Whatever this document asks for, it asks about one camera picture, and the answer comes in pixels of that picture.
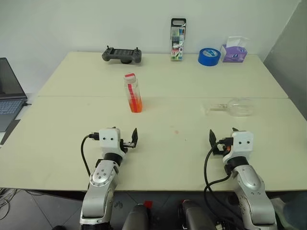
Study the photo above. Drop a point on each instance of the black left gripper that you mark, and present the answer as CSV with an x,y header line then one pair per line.
x,y
122,145

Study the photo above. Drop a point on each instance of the plastic bottle with orange liquid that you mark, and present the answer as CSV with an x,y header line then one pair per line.
x,y
135,100

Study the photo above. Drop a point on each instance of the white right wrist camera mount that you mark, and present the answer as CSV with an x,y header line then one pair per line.
x,y
242,143

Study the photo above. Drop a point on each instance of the blue tape roll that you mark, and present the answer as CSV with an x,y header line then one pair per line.
x,y
208,57

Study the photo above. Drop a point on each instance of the purple tissue box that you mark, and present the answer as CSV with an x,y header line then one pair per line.
x,y
233,54

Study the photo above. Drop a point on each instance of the grey handheld game controller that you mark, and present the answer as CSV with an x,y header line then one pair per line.
x,y
121,55

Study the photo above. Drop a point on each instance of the red white bottle cap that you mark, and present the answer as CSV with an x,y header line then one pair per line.
x,y
130,77

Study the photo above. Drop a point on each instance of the small red tag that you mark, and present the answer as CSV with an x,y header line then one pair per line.
x,y
148,204

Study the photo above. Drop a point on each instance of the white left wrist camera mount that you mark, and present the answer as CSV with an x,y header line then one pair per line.
x,y
109,140

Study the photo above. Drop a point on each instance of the grey laptop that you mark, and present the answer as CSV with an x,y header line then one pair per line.
x,y
9,95

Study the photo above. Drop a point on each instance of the clear wine glass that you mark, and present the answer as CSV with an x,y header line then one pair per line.
x,y
239,107

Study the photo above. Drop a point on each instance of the marker pen pack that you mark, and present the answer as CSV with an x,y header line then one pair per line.
x,y
178,40

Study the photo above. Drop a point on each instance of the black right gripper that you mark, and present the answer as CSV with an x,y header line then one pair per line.
x,y
218,151

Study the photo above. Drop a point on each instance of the dark grey rounded shape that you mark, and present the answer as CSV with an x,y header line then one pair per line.
x,y
136,218
196,215

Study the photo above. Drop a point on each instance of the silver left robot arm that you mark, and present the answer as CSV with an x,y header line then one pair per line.
x,y
100,177

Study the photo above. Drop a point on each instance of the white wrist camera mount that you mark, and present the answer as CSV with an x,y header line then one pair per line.
x,y
242,143
109,140

